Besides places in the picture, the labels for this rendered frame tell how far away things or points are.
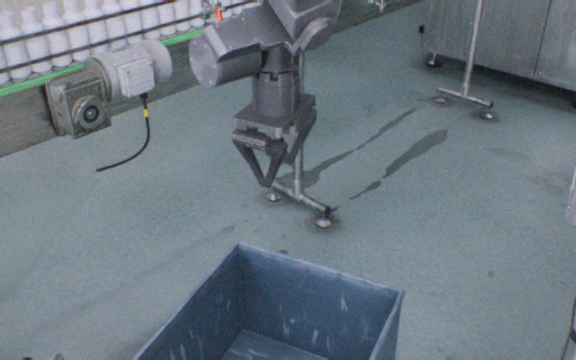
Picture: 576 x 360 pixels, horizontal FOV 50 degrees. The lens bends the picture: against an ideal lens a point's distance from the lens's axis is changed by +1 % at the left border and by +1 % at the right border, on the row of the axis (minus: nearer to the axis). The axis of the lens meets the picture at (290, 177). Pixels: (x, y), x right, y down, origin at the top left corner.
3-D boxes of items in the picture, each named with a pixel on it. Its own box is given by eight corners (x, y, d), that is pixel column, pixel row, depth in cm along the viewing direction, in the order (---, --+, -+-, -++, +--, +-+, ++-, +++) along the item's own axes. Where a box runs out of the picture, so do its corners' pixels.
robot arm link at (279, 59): (310, 15, 69) (279, 3, 73) (260, 28, 65) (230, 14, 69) (309, 73, 72) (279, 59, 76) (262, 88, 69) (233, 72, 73)
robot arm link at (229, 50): (342, 21, 63) (299, -45, 65) (251, 46, 57) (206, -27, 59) (297, 85, 73) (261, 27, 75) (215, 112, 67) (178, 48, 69)
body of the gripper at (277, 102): (232, 131, 74) (229, 73, 70) (272, 99, 81) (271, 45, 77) (280, 143, 71) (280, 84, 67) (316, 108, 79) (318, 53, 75)
